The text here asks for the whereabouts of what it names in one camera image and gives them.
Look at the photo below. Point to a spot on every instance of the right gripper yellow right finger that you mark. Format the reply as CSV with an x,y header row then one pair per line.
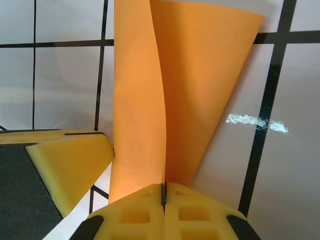
x,y
200,220

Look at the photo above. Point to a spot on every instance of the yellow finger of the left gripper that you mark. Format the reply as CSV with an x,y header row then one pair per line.
x,y
50,137
75,165

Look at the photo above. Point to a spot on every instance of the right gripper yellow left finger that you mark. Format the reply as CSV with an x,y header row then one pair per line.
x,y
137,217

